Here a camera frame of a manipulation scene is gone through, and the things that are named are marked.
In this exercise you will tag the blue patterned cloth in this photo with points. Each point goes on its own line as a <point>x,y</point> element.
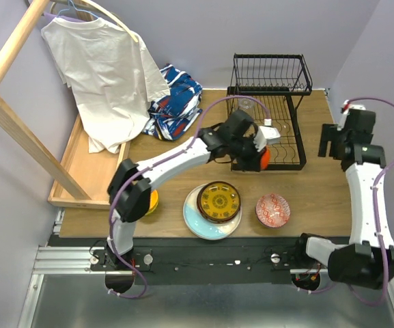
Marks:
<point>171,116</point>

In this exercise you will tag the black wire dish rack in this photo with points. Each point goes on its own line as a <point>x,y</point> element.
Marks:
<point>279,82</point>

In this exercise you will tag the yellow patterned dark-rimmed plate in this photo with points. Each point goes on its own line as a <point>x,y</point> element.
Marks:
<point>218,202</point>

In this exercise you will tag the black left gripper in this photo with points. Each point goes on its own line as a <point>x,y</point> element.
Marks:
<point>251,158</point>

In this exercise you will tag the yellow bowl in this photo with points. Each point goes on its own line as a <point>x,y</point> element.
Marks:
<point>154,200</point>

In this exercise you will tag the white t-shirt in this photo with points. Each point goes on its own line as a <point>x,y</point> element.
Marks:
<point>113,78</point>

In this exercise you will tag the wooden tray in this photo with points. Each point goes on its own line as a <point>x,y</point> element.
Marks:
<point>93,172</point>

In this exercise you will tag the aluminium rail frame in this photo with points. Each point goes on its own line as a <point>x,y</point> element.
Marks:
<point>65,292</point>

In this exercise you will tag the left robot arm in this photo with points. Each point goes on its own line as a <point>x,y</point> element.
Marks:
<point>132,184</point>

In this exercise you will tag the red patterned bowl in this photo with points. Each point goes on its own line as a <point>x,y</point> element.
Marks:
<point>272,210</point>

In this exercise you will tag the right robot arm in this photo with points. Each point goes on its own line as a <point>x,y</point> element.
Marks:
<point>368,258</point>

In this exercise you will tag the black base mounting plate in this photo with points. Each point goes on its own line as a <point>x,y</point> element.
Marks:
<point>233,260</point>

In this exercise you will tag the orange-red bowl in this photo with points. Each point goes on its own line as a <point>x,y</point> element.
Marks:
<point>264,159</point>

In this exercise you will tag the clear faceted drinking glass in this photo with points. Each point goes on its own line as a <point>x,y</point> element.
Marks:
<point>246,104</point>

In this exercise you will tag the white and blue plate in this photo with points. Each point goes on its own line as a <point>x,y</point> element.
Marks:
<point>200,226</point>

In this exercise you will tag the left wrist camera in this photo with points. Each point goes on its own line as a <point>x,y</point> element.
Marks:
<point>266,135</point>

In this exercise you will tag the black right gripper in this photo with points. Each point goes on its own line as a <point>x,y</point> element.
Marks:
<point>329,132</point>

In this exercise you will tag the wooden clothes rack frame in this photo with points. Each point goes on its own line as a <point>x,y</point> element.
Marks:
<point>26,88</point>

